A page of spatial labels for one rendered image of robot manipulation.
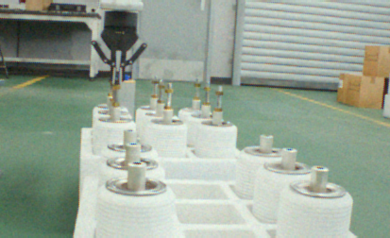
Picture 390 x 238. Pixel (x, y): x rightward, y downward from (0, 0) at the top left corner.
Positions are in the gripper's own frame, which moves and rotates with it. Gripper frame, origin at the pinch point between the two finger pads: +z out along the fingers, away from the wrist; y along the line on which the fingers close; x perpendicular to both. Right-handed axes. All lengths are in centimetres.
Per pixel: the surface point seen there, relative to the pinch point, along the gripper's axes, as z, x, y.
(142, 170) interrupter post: 8, 55, -4
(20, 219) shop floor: 35.3, -1.2, 21.9
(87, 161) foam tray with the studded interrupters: 18.1, 8.1, 5.5
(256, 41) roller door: -23, -518, -170
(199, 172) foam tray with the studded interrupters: 19.7, 6.4, -19.1
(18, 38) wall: -8, -528, 134
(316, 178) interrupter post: 8, 54, -26
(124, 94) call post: 8.0, -37.5, -2.0
